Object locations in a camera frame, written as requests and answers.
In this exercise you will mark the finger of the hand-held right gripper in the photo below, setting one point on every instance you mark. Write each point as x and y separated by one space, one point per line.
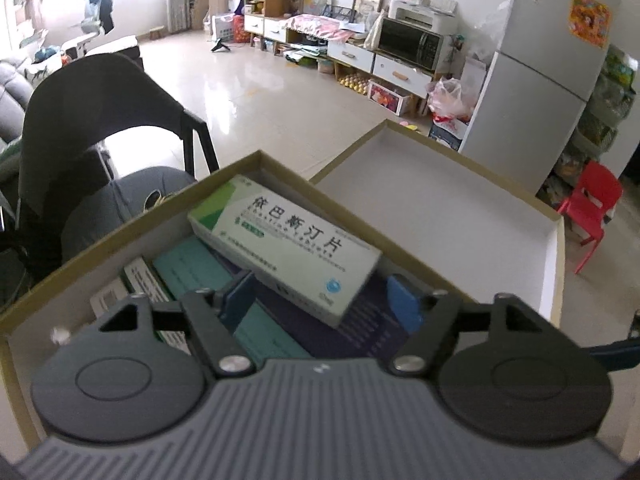
617 352

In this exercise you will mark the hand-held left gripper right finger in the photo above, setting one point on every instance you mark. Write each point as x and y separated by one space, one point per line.
405 302

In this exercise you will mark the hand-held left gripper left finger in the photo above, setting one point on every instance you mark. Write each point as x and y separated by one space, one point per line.
235 300

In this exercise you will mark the teal medicine box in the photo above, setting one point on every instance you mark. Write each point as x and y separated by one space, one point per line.
190 265

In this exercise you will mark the green white medicine box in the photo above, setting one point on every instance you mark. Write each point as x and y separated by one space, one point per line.
290 240

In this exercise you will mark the khaki cardboard box lid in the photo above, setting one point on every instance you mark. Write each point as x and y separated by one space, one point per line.
440 200

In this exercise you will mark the khaki cardboard box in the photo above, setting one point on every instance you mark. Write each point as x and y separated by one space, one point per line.
150 227

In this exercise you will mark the purple box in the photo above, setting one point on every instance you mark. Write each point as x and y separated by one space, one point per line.
360 341

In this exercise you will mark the white dark stripe medicine box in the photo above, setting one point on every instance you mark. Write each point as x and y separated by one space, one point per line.
145 280

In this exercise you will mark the yellow scissors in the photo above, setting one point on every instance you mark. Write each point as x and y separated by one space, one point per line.
157 200

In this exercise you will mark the grey cushioned seat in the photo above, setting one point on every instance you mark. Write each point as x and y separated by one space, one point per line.
125 200

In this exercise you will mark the red plastic child chair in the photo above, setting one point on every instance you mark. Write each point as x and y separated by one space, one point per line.
592 205

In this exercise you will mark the pink plastic bag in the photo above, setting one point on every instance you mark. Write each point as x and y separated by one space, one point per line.
447 97

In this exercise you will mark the egg tray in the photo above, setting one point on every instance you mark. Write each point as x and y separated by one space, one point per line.
352 83

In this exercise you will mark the black chair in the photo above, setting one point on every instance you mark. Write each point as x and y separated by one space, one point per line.
100 110

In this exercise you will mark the small black floor stand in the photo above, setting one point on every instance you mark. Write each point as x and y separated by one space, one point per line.
220 47

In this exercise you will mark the white low cabinet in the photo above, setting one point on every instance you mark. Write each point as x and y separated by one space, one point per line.
350 55

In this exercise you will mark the microwave oven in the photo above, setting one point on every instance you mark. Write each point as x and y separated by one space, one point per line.
410 42

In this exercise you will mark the small wooden stool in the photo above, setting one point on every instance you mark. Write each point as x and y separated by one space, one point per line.
157 33

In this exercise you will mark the silver refrigerator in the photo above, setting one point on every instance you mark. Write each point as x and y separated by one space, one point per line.
555 60

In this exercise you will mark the pink cloth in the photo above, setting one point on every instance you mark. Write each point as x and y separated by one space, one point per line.
320 27

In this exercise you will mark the white printer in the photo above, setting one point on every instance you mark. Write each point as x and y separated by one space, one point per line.
422 12

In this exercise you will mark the small wooden computer desk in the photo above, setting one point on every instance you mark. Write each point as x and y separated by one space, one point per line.
210 5

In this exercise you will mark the framed photo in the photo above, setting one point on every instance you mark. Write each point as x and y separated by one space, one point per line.
367 2

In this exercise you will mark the grey sofa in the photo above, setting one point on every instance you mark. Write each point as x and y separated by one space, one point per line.
10 90

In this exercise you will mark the white office chair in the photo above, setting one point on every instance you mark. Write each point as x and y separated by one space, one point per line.
85 30

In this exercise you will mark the dark jacket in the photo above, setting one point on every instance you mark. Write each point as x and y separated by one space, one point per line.
100 2

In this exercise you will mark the yellow fridge poster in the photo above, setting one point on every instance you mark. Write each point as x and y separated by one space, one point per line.
590 20

